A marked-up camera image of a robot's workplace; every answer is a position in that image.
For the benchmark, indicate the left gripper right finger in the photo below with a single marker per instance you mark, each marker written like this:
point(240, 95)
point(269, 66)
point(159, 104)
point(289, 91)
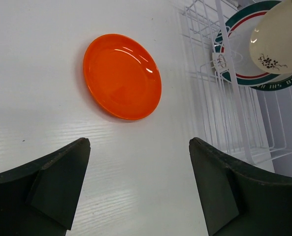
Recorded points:
point(239, 199)

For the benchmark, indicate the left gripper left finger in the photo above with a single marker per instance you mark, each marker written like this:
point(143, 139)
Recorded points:
point(40, 198)

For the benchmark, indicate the white plate dark green rim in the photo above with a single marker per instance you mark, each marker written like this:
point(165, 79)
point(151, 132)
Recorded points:
point(280, 82)

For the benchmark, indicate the white plate teal red rim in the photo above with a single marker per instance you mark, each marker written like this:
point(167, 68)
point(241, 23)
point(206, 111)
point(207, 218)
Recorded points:
point(239, 29)

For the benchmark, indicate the orange plate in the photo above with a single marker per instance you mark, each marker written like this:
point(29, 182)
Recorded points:
point(122, 77)

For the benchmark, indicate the cream plate black brush mark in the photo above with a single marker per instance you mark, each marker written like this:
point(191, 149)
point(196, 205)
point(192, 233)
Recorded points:
point(271, 40)

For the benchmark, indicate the white wire dish rack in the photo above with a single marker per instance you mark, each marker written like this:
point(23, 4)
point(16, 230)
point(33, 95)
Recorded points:
point(252, 125)

